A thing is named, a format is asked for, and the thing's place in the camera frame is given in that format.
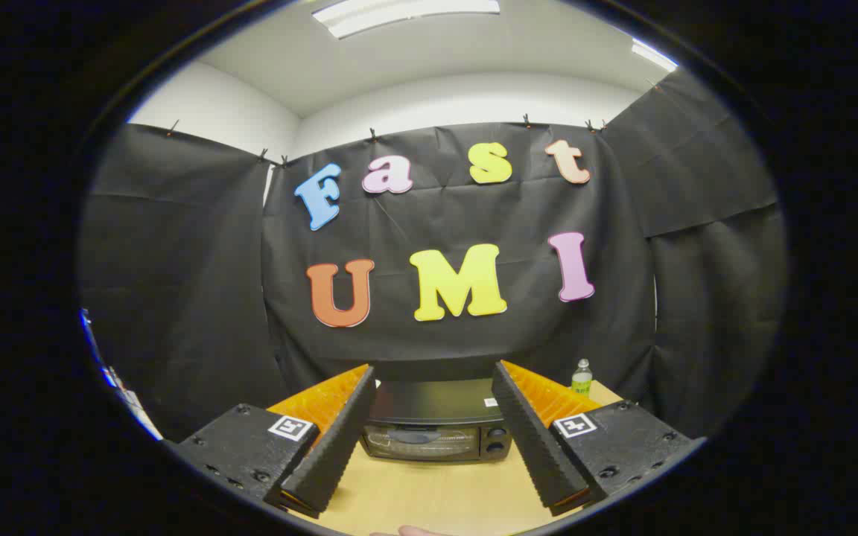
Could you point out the small ceiling light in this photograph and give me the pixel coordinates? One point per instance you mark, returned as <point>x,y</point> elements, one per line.
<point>654,55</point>

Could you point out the black toaster oven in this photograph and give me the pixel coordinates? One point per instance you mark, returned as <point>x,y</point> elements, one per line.
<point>436,402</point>

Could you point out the green label drink bottle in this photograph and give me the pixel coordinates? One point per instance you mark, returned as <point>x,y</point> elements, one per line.
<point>582,378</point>

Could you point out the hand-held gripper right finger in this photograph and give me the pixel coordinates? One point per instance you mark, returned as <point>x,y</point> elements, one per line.
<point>533,439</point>

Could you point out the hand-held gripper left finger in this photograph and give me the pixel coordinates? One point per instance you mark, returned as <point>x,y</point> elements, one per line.
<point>339,439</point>

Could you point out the long ceiling light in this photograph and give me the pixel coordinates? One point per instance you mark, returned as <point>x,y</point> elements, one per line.
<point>399,13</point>

